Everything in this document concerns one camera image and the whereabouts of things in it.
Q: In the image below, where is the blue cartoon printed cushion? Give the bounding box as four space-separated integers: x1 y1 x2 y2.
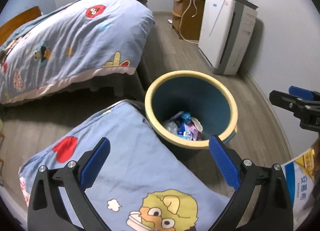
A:
18 100 232 231

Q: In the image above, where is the wooden cabinet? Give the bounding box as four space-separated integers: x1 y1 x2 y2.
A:
172 0 205 41

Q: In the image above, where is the white cable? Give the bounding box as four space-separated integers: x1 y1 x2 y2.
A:
179 0 200 44

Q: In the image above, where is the yellow carton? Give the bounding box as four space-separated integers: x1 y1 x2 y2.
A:
301 146 319 179

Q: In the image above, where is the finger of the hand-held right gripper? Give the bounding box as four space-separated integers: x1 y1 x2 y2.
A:
288 86 320 102
269 90 304 119

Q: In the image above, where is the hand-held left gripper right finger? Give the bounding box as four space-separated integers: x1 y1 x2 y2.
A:
207 135 294 231

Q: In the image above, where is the clear plastic wrap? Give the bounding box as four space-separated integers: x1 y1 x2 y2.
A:
164 120 180 134

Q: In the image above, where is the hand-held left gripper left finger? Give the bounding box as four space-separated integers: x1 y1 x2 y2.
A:
27 136 112 231

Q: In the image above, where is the wooden bed headboard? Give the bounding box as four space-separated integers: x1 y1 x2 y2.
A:
0 6 42 45

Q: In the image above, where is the blue white printed carton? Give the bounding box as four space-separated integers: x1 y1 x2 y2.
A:
281 157 318 229

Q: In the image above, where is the blue bin with yellow rim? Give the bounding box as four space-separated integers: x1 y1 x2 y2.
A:
144 70 238 150

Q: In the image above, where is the white air purifier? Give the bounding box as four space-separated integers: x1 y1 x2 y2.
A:
198 0 258 75

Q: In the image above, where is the blue cartoon printed duvet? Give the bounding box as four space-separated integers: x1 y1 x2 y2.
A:
0 0 155 105

